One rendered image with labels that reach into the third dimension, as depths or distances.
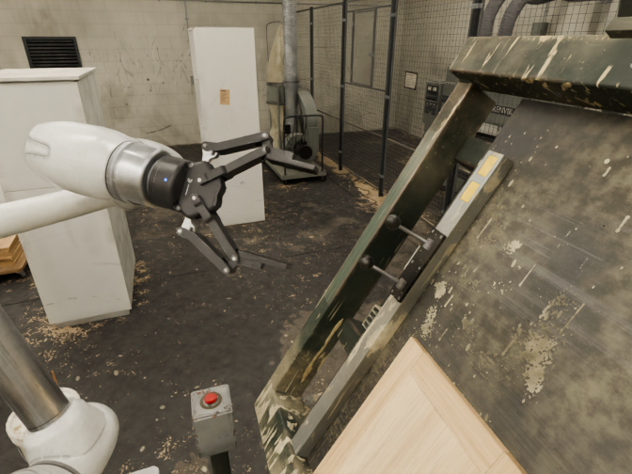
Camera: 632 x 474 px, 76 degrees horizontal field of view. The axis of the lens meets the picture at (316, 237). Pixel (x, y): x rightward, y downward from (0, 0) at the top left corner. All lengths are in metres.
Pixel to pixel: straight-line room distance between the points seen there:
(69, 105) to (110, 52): 5.88
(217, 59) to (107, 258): 2.23
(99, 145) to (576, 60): 0.85
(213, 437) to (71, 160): 1.00
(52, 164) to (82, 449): 0.79
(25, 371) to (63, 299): 2.29
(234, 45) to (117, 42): 4.60
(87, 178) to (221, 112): 3.87
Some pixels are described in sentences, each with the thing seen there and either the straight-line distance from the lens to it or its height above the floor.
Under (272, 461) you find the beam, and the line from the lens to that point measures 1.36.
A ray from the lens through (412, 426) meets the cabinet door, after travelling 0.98.
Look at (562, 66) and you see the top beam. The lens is 0.99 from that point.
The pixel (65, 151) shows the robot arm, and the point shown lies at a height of 1.80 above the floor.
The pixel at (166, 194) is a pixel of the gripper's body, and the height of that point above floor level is 1.75.
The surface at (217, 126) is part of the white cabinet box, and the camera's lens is 4.50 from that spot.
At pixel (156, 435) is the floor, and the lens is 2.61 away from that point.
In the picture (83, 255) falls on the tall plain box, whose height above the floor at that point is 0.58.
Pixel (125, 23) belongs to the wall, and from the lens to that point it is 8.81.
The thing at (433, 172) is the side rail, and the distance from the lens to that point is 1.22.
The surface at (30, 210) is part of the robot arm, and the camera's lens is 0.87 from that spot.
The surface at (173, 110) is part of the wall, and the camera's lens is 8.88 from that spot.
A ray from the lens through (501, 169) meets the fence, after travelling 1.03.
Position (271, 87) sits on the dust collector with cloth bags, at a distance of 6.67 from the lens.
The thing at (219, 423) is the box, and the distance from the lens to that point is 1.38.
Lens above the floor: 1.94
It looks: 26 degrees down
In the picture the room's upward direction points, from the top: straight up
